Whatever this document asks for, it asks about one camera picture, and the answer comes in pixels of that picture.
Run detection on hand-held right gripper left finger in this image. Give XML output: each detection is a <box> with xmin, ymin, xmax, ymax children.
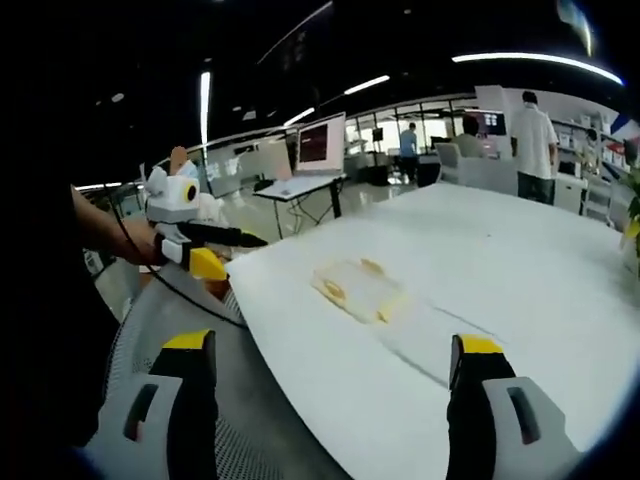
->
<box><xmin>82</xmin><ymin>329</ymin><xmax>220</xmax><ymax>480</ymax></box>

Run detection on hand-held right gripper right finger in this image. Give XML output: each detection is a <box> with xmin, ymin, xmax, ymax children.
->
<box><xmin>446</xmin><ymin>333</ymin><xmax>584</xmax><ymax>480</ymax></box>

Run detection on grey mesh office chair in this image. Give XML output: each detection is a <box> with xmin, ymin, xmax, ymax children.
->
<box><xmin>97</xmin><ymin>262</ymin><xmax>354</xmax><ymax>480</ymax></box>

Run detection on white folding table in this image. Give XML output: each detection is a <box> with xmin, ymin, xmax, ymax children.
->
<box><xmin>252</xmin><ymin>173</ymin><xmax>350</xmax><ymax>240</ymax></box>

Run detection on short ceiling light strip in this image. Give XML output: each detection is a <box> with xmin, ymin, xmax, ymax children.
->
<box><xmin>199</xmin><ymin>71</ymin><xmax>213</xmax><ymax>147</ymax></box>
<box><xmin>283</xmin><ymin>106</ymin><xmax>317</xmax><ymax>127</ymax></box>
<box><xmin>343</xmin><ymin>74</ymin><xmax>392</xmax><ymax>97</ymax></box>

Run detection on computer monitor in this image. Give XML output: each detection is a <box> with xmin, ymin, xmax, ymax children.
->
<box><xmin>291</xmin><ymin>111</ymin><xmax>348</xmax><ymax>177</ymax></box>

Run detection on person's dark clothing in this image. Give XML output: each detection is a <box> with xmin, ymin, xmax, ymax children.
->
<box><xmin>9</xmin><ymin>182</ymin><xmax>129</xmax><ymax>449</ymax></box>

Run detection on white office chair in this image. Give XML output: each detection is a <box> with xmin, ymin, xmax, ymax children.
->
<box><xmin>433</xmin><ymin>141</ymin><xmax>484</xmax><ymax>187</ymax></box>

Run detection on white storage shelves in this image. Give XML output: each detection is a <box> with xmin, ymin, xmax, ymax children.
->
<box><xmin>552</xmin><ymin>113</ymin><xmax>640</xmax><ymax>229</ymax></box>

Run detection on long ceiling light strip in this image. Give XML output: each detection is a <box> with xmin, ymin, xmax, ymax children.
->
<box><xmin>451</xmin><ymin>51</ymin><xmax>625</xmax><ymax>87</ymax></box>

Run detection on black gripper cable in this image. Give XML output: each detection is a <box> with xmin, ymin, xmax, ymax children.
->
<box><xmin>110</xmin><ymin>202</ymin><xmax>249</xmax><ymax>330</ymax></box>

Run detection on wall screen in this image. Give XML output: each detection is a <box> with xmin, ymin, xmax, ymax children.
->
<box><xmin>474</xmin><ymin>110</ymin><xmax>508</xmax><ymax>137</ymax></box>

